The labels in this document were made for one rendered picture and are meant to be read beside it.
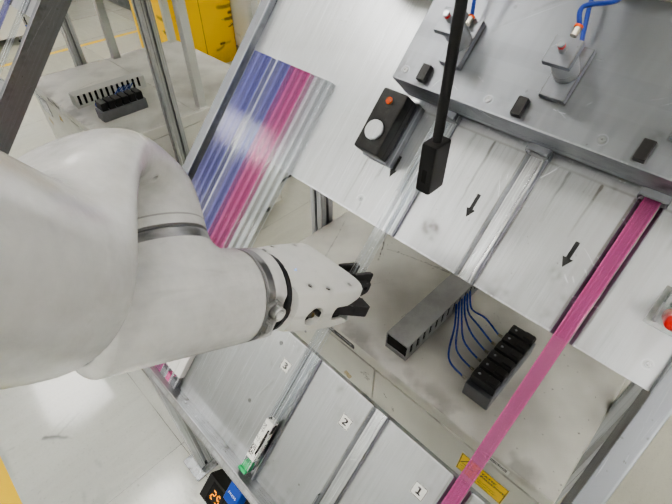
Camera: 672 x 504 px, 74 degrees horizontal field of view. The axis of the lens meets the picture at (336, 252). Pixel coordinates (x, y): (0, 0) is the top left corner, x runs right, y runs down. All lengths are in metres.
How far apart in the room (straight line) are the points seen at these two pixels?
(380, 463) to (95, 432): 1.21
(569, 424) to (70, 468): 1.33
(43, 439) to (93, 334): 1.52
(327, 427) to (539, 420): 0.42
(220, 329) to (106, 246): 0.17
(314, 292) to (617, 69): 0.33
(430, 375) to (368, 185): 0.42
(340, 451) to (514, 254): 0.31
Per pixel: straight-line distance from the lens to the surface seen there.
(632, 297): 0.49
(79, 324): 0.19
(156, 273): 0.32
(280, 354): 0.62
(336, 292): 0.43
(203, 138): 0.78
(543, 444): 0.86
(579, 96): 0.47
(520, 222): 0.51
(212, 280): 0.34
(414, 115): 0.56
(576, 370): 0.97
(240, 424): 0.68
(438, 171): 0.38
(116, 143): 0.28
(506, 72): 0.50
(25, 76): 1.48
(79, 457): 1.64
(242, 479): 0.67
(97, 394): 1.73
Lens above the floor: 1.35
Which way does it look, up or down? 44 degrees down
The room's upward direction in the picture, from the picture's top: straight up
